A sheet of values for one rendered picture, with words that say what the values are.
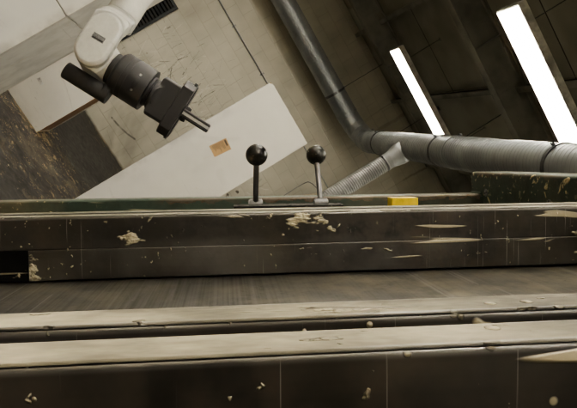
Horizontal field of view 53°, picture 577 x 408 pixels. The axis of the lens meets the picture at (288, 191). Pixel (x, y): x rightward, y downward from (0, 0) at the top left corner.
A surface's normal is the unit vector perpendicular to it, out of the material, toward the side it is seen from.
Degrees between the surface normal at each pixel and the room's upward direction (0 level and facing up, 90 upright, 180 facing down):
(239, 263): 90
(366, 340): 59
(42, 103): 90
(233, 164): 90
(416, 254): 90
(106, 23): 82
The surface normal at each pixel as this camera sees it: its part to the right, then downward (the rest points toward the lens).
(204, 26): 0.15, 0.12
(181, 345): -0.01, -1.00
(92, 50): 0.19, -0.09
